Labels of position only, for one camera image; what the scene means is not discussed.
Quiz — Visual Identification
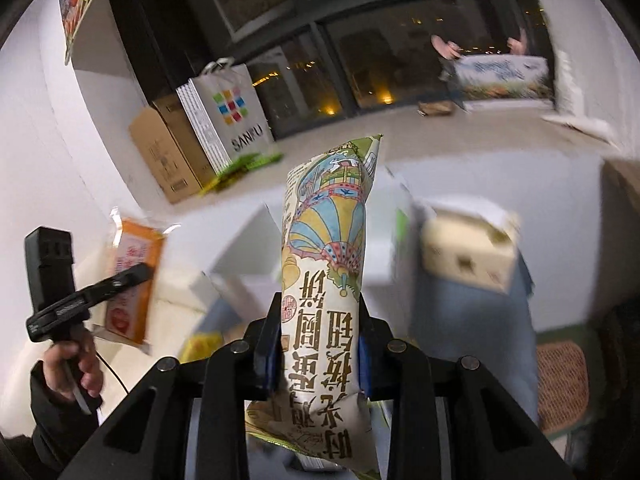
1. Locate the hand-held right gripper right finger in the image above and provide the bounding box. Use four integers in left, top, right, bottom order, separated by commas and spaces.
356, 294, 576, 480

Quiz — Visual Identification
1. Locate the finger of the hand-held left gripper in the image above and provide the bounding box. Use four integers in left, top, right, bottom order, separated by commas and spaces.
75, 263, 154, 311

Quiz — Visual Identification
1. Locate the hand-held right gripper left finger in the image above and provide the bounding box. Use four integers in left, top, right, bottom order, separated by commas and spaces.
57, 292, 286, 480

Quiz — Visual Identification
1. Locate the orange snack packet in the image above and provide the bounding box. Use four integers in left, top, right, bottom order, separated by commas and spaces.
102, 207, 167, 346

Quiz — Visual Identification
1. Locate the cream balloon print snack packet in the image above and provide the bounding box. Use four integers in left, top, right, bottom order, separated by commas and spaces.
245, 134, 386, 480

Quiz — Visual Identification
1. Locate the person's left forearm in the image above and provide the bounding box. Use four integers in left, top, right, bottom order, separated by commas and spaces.
0, 360, 103, 480

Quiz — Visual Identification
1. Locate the person's left hand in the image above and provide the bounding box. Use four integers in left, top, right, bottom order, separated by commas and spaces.
42, 330, 104, 402

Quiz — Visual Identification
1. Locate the yellow snack packet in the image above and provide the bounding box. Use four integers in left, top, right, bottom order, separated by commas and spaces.
180, 332, 226, 364

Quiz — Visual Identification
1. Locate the brown cardboard box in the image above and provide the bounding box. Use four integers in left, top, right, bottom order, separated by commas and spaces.
129, 95, 217, 205

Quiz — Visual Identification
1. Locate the cream tissue box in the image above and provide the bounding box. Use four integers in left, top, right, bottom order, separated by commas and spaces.
420, 200, 522, 294

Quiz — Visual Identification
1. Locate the pile of green yellow packets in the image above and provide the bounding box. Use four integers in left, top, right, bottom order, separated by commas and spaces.
200, 151, 283, 196

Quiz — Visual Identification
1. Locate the white shopping bag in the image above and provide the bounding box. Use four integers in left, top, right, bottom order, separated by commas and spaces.
176, 58, 275, 175

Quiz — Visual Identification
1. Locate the woven rattan seat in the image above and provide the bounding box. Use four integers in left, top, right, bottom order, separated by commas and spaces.
534, 341, 592, 434

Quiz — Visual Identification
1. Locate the brown flat packet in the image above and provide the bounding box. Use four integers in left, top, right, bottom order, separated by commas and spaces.
417, 100, 458, 117

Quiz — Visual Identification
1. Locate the dark window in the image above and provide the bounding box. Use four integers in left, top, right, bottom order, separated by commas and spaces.
107, 0, 556, 141

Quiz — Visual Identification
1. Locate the blue white printed carton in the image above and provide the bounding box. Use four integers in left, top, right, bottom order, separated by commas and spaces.
452, 55, 553, 103

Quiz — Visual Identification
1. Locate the white flat packet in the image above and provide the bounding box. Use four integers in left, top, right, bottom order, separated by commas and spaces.
542, 112, 621, 150

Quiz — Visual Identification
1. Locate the pink plush toy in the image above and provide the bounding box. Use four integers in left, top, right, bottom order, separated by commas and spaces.
431, 27, 530, 61

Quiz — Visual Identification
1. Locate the black cable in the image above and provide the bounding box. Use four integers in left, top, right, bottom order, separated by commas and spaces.
92, 350, 133, 413

